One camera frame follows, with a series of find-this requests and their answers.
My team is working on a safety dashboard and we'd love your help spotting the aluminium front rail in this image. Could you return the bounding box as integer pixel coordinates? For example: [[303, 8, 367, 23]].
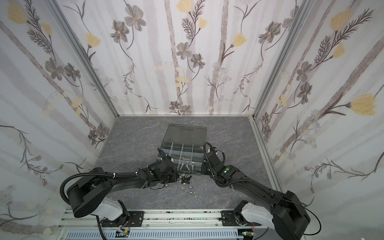
[[55, 208, 301, 233]]

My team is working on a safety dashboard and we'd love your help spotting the black corrugated cable conduit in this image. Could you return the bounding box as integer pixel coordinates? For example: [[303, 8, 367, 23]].
[[59, 171, 139, 206]]

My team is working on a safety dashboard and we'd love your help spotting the grey plastic organizer box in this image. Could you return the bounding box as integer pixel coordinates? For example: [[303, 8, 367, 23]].
[[160, 124, 207, 175]]

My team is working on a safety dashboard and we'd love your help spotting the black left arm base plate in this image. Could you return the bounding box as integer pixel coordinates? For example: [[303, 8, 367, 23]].
[[100, 211, 145, 228]]

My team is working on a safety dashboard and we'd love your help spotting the white slotted cable duct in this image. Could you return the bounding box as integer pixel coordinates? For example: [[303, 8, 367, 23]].
[[64, 228, 244, 240]]

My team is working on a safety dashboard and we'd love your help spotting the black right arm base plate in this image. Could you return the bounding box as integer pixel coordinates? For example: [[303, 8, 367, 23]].
[[220, 210, 240, 227]]

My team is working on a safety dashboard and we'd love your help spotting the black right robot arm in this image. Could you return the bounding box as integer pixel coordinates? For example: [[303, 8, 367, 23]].
[[204, 147, 311, 240]]

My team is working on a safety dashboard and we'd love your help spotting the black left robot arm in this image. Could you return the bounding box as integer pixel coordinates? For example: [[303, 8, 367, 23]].
[[60, 159, 179, 218]]

